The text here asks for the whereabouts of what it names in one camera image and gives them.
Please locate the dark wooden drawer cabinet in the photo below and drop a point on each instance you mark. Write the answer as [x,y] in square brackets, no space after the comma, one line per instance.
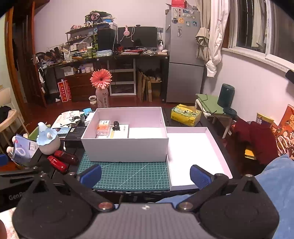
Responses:
[80,87]

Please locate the white drawer unit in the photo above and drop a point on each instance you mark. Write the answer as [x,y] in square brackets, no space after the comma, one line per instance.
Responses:
[121,78]

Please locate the green cutting mat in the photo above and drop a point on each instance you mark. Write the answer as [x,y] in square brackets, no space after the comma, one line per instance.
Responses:
[128,174]

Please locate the silver refrigerator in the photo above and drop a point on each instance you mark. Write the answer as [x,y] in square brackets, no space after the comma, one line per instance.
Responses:
[183,57]

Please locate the dark computer desk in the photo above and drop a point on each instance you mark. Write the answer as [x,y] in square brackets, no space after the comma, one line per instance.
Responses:
[149,56]

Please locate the small black figurine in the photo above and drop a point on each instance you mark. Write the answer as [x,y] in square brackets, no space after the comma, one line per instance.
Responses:
[116,125]

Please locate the pink headphones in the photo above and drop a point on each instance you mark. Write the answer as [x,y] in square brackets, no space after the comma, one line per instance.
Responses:
[126,32]

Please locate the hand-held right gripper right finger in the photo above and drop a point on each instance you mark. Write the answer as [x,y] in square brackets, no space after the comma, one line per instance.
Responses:
[199,178]

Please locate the white chair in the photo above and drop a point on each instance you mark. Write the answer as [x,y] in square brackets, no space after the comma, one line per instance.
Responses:
[9,119]

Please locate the cluttered metal shelf rack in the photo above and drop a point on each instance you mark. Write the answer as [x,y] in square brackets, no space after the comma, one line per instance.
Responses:
[80,39]

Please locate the light blue card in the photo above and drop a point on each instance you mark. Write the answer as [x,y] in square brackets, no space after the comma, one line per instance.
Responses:
[88,111]

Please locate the yellow snack cup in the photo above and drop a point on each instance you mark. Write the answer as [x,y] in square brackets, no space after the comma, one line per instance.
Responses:
[264,119]

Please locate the black computer tower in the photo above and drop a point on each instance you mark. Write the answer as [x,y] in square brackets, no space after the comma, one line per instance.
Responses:
[106,39]

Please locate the wooden door frame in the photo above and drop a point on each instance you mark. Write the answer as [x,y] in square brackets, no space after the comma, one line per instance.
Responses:
[23,57]

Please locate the window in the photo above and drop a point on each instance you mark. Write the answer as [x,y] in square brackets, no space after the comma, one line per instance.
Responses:
[259,25]

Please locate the light blue tissue pack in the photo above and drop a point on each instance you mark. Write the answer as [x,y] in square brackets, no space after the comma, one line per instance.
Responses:
[104,53]

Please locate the dark red cloth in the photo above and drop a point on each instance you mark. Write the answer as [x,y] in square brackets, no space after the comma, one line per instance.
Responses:
[259,142]

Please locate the white box lid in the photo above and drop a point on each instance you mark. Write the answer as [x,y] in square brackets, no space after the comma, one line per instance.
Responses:
[195,156]

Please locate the dark green cylinder appliance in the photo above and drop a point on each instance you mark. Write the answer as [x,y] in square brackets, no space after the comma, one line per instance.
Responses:
[226,95]

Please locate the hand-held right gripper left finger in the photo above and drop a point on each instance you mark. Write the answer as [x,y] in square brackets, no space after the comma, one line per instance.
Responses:
[90,175]

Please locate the white storage box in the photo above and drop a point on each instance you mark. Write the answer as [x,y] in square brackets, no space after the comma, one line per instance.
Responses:
[124,147]

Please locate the white yellow-edged box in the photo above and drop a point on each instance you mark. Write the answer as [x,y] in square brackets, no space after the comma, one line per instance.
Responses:
[120,132]

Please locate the yellow tissue pack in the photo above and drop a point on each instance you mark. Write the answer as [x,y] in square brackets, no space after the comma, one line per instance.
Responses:
[186,115]

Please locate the red sign boards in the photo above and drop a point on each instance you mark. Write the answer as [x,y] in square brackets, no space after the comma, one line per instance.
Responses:
[64,90]

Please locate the dark green round base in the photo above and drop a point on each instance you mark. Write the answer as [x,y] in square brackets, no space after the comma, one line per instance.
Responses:
[230,112]

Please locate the light blue blanket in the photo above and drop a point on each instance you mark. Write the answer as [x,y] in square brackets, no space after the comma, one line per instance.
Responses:
[278,188]

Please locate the white curtain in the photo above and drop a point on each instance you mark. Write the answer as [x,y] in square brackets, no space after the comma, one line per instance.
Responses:
[218,34]

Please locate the small dark bottle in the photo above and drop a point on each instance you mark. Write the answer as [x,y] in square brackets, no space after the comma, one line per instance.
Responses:
[82,117]

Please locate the black clothes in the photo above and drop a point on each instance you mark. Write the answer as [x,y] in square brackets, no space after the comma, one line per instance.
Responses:
[4,112]

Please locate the pile of illustrated papers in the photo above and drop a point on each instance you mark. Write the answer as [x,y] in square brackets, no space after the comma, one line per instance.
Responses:
[66,118]

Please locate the red bottle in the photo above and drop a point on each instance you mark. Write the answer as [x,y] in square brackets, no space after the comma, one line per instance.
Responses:
[57,164]
[66,156]

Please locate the white pump bottle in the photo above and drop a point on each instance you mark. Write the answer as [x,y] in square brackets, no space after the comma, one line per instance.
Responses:
[160,47]

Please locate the cartoon print snack bag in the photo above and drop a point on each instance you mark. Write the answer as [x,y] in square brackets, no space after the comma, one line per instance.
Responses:
[286,131]

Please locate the black cardboard box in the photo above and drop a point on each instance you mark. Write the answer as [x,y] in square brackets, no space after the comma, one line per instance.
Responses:
[73,135]

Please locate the beige coat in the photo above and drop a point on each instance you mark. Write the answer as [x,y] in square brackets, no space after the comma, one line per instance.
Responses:
[202,39]

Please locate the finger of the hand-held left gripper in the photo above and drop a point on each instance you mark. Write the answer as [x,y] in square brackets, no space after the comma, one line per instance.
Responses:
[3,159]

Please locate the red box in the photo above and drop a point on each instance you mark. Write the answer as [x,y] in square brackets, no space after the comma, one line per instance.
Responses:
[178,2]

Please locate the black computer monitor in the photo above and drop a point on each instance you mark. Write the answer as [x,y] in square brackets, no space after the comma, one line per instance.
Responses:
[137,36]

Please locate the green folding stool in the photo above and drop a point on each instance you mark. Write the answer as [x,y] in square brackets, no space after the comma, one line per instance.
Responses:
[209,103]

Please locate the small white flower pot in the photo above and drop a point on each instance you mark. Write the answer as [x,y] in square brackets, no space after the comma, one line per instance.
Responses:
[92,100]

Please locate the green plastic bin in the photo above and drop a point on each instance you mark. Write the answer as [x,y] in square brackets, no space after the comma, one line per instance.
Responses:
[34,134]

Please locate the orange medicine box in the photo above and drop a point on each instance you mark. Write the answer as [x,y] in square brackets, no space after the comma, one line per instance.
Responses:
[103,129]

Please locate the pink gerbera flower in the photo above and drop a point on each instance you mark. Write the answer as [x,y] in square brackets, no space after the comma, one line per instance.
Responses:
[101,78]

